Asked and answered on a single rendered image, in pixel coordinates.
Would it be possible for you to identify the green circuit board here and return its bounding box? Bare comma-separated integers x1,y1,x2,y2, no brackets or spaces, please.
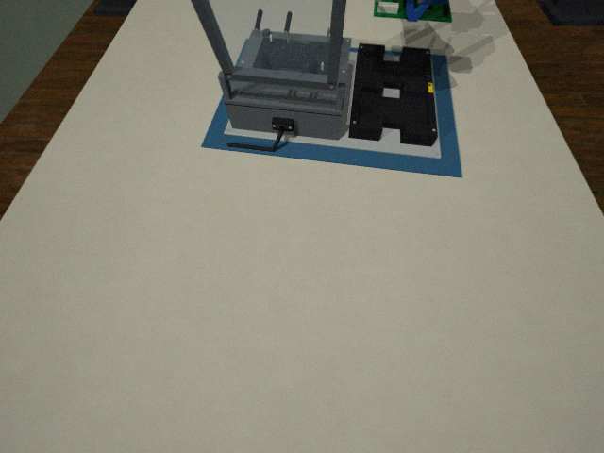
374,0,452,23

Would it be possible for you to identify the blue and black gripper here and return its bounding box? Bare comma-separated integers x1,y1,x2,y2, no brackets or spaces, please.
406,0,433,22

